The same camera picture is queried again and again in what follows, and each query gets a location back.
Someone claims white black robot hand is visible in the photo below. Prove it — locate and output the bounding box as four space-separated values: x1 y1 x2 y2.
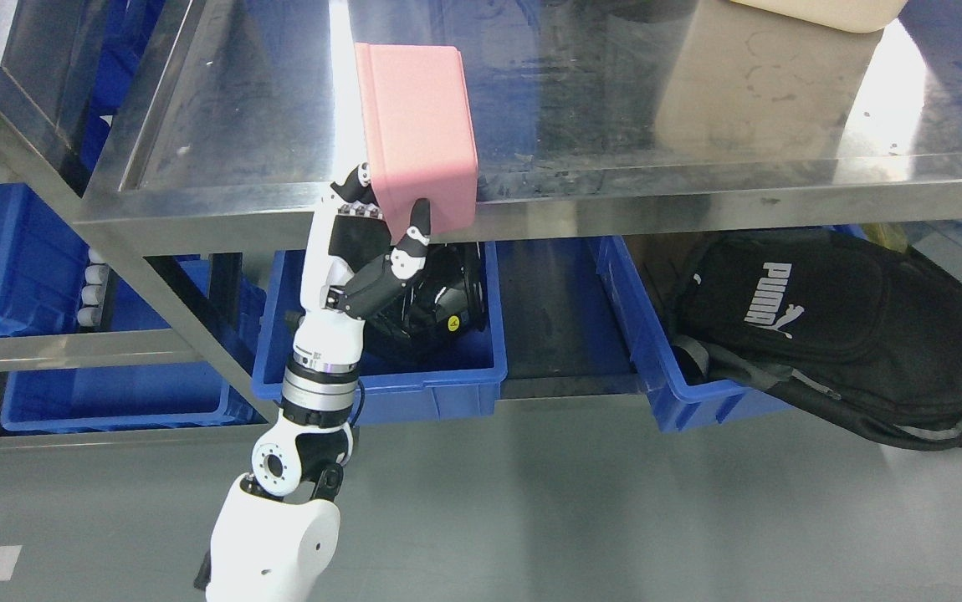
289 161 432 380

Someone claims pink plastic storage box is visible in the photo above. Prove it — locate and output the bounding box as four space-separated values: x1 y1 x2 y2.
354 43 478 239

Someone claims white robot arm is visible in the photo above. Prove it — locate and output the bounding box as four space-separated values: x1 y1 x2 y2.
197 361 358 601

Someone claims blue bin lower left shelf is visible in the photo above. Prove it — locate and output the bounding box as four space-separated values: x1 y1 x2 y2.
0 277 266 434

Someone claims blue bin shelf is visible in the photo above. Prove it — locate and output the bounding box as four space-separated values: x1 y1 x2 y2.
0 277 266 434
0 184 90 338

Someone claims blue bin upper left shelf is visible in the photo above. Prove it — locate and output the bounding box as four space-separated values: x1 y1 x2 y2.
0 184 90 338

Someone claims beige container on table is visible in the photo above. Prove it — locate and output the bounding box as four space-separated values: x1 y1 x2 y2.
734 1 908 33

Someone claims blue bin with helmet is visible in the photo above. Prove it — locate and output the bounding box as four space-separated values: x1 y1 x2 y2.
251 241 508 426

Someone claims stainless steel table cart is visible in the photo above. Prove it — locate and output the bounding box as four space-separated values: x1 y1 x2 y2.
74 1 962 275

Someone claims blue bin with backpack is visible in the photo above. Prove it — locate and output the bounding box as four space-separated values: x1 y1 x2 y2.
592 224 867 434

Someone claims black Puma backpack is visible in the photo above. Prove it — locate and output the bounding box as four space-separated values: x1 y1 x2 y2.
664 228 962 452

